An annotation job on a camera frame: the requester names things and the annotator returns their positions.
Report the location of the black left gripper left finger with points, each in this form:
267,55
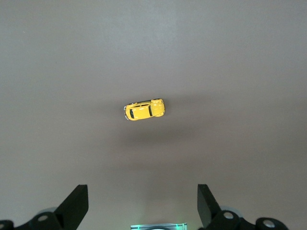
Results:
72,208

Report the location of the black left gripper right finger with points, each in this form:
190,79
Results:
207,208

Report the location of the yellow beetle toy car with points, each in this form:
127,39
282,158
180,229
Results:
144,111

